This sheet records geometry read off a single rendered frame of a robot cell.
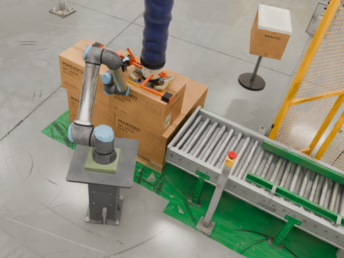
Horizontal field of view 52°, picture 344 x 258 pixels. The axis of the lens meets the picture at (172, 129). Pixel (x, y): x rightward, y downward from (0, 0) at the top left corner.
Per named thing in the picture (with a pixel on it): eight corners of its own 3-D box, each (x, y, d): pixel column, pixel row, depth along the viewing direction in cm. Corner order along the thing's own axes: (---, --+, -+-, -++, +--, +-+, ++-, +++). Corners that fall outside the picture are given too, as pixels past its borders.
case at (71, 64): (131, 90, 381) (133, 59, 353) (109, 110, 354) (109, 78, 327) (86, 69, 397) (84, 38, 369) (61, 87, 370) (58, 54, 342)
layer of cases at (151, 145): (202, 112, 433) (209, 86, 405) (162, 165, 366) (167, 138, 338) (120, 75, 463) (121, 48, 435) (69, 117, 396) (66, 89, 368)
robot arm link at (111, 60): (120, 48, 257) (131, 87, 322) (104, 45, 258) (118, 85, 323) (116, 62, 254) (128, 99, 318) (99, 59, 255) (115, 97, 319)
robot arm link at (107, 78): (100, 82, 310) (99, 73, 303) (108, 76, 318) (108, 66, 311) (109, 86, 307) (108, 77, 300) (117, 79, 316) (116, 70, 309)
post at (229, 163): (210, 224, 341) (237, 156, 271) (207, 229, 336) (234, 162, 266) (203, 220, 342) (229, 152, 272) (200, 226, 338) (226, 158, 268)
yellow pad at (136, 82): (164, 90, 325) (165, 86, 321) (158, 96, 318) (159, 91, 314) (132, 77, 333) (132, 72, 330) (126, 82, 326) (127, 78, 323)
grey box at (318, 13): (326, 37, 326) (341, 6, 305) (325, 40, 322) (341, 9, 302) (305, 30, 331) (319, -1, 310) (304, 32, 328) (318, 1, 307)
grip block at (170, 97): (173, 99, 301) (174, 94, 298) (169, 104, 296) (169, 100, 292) (165, 95, 303) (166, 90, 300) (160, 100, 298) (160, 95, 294)
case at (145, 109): (180, 113, 365) (186, 82, 337) (160, 136, 338) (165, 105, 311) (131, 90, 381) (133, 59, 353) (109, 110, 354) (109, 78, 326)
